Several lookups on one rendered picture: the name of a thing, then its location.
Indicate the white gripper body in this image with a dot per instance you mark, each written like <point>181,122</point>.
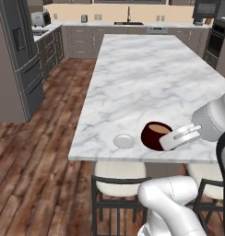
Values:
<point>180,137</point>

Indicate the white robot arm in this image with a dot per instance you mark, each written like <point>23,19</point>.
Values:
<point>179,196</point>

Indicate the dark red cup of tea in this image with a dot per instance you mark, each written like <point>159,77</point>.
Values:
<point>154,135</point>

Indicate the white saucer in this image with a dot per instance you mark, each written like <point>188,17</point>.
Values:
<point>124,140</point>

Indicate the white cushioned black stool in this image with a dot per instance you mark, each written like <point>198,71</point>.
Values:
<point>119,196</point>
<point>209,187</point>

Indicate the stainless dishwasher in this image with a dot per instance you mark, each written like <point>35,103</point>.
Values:
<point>157,30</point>

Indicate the black sink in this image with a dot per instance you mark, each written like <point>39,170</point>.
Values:
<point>128,23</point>

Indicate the black microwave oven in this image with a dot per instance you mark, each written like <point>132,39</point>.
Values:
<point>206,8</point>

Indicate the grey base cupboard run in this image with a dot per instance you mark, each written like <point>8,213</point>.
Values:
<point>86,41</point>

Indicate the black sink tap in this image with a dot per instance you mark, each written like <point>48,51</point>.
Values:
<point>128,14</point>

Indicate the grey fridge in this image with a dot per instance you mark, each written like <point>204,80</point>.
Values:
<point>19,58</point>

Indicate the silver toaster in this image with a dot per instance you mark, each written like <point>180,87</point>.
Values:
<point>40,19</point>

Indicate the black wall oven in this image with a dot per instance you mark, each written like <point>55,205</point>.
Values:
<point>216,40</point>

